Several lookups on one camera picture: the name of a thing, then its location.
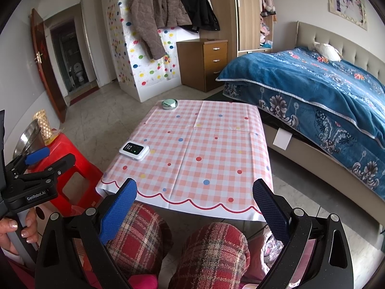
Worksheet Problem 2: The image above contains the pink lined trash bin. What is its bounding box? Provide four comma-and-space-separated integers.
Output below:
240, 231, 318, 289

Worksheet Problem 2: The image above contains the left hand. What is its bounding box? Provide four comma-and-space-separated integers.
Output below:
0, 207, 39, 255

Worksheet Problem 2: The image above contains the steel bowl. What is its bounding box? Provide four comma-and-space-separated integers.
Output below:
13, 119, 45, 158

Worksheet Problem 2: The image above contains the gold patterned cup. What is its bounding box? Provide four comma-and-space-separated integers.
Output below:
33, 109, 54, 145

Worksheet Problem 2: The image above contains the red plastic stool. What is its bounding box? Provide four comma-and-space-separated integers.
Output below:
29, 132, 103, 217

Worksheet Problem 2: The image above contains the red plaid left leg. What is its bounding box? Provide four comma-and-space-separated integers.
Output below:
106, 202, 173, 277

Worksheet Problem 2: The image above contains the red plaid leg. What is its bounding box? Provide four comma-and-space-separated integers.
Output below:
168, 223, 250, 288
106, 202, 173, 277

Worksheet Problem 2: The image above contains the dark red wooden door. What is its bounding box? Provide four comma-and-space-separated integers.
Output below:
30, 8, 67, 123

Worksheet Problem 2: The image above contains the white paper tag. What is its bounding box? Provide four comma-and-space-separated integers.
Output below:
273, 128, 292, 151

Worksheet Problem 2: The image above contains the red plaid right leg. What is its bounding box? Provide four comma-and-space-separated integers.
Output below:
168, 223, 250, 288

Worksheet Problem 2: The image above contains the white digital timer device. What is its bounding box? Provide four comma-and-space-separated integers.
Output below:
119, 140, 149, 161

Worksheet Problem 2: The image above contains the pink checkered tablecloth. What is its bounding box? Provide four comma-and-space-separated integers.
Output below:
96, 100, 273, 221

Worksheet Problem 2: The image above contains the white toilet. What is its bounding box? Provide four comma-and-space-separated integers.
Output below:
73, 63, 84, 85

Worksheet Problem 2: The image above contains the blue floral bedspread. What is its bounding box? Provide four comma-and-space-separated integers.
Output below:
218, 48, 384, 196

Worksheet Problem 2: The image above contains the white polka dot cabinet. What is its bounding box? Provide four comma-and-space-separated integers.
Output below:
101, 0, 199, 102

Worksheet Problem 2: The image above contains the round green tin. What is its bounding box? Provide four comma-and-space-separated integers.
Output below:
161, 99, 178, 110

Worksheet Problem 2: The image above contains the wooden drawer nightstand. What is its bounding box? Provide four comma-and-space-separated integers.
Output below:
177, 39, 228, 92

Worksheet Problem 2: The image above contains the white pillow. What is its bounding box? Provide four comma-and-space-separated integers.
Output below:
308, 42, 343, 61

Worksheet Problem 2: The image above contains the brown quilted jacket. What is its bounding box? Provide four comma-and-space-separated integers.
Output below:
127, 0, 191, 60

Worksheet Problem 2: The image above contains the wooden wardrobe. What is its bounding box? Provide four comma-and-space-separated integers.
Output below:
200, 0, 276, 61

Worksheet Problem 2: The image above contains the black jacket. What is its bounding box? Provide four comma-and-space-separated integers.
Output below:
181, 0, 220, 33

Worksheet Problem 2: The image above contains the beige upholstered bed frame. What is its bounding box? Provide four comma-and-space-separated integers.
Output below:
263, 22, 384, 225

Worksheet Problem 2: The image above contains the framed wall picture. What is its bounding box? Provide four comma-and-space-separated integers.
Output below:
328, 0, 367, 30

